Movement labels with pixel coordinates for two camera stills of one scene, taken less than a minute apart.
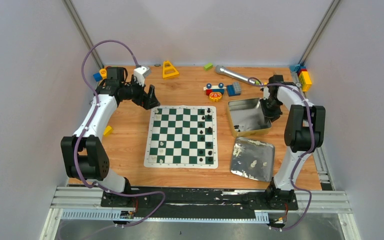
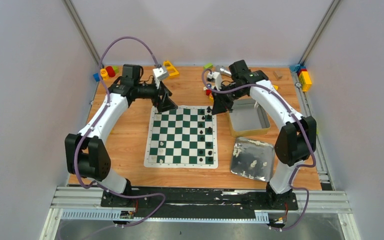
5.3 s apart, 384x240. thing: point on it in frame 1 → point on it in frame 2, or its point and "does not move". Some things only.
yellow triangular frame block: [169, 70] does not move
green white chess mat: [182, 136] does not move
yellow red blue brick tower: [304, 78] does not move
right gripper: [270, 115] → [221, 104]
